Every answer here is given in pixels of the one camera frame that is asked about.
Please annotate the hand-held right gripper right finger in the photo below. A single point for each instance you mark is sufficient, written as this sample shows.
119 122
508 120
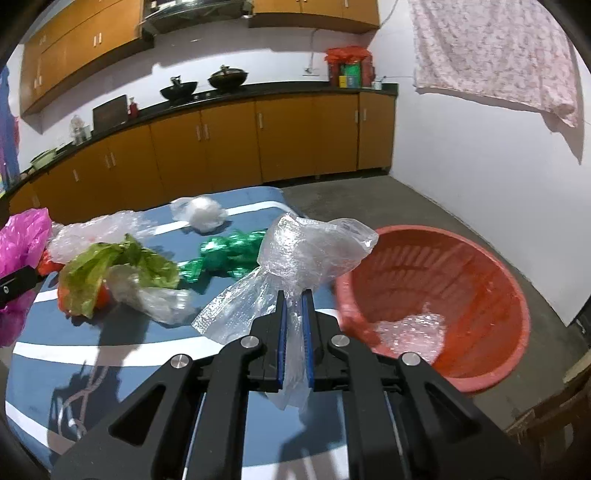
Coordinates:
310 344

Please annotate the green plastic bag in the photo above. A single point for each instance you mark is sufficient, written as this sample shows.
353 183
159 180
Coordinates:
87 272

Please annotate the white mug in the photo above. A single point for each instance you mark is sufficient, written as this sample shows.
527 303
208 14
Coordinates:
377 85

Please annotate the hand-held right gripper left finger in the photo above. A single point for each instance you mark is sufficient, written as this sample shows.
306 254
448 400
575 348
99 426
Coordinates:
280 344

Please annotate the white plastic bag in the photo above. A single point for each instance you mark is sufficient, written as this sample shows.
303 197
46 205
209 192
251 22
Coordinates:
205 212

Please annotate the pink floral hanging cloth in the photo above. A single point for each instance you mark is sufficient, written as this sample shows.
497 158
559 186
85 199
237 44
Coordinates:
494 50

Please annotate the wooden chair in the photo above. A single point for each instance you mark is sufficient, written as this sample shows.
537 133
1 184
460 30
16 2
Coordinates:
554 415

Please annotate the black wok with lid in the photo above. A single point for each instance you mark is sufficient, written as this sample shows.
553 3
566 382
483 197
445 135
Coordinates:
227 79

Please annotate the large clear plastic bag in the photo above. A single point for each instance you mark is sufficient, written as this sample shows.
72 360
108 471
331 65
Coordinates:
87 230

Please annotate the short wooden wall cabinets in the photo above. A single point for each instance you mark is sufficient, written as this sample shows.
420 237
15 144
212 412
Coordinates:
318 11

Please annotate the green canister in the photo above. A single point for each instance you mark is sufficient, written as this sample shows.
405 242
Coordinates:
352 74

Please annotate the green foil wrapper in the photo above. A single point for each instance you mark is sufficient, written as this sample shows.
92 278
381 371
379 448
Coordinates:
221 254

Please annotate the magenta plastic bag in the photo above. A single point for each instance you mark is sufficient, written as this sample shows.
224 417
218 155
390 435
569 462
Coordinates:
18 240

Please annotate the crumpled bubble wrap sheet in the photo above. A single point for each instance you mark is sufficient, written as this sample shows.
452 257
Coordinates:
411 332

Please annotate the red plastic basin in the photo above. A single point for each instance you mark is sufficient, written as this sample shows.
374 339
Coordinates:
461 277

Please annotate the pale green pot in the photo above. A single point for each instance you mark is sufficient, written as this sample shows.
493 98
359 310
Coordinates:
44 159

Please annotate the range hood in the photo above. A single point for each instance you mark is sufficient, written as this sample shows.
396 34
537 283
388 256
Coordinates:
194 16

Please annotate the clear glass jar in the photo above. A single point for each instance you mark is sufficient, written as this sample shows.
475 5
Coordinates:
80 131

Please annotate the wooden base kitchen cabinets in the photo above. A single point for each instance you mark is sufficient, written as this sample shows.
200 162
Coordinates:
286 138

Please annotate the long wooden wall cabinets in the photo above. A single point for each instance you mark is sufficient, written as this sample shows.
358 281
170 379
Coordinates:
78 50

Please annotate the red bag on counter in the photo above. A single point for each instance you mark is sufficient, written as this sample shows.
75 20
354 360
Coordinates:
348 54

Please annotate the colourful hanging cloth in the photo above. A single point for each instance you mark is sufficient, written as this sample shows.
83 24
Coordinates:
7 134

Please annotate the blue white striped mat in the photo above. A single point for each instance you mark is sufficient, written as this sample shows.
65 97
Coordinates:
138 332

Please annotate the dark cutting board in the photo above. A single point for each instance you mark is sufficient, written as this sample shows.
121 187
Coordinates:
110 115

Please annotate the small crumpled clear bag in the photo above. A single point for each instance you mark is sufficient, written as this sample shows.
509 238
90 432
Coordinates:
157 300

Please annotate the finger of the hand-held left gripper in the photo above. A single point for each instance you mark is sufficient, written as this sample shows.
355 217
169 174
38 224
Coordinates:
16 284

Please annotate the clear bubble wrap bag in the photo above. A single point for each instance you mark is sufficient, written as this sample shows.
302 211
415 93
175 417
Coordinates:
300 249

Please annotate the red bottle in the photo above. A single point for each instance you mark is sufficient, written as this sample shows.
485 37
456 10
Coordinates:
133 110

